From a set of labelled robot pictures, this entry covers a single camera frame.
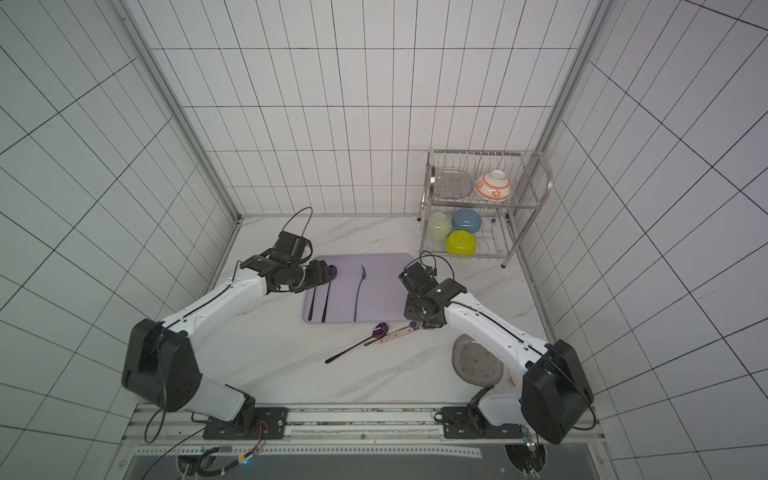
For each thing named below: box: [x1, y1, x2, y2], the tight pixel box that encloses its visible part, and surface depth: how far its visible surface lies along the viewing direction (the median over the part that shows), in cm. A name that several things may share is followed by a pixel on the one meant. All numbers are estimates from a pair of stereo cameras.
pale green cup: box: [426, 211, 453, 239], surface depth 106 cm
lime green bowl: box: [445, 230, 477, 256], surface depth 103 cm
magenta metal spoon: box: [325, 322, 389, 364], surface depth 89 cm
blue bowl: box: [452, 208, 482, 234], surface depth 111 cm
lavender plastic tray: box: [303, 253, 414, 323], surface depth 97 cm
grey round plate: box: [433, 169, 473, 200], surface depth 92 cm
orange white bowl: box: [475, 169, 513, 200], surface depth 87 cm
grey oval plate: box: [452, 333, 504, 387], surface depth 84 cm
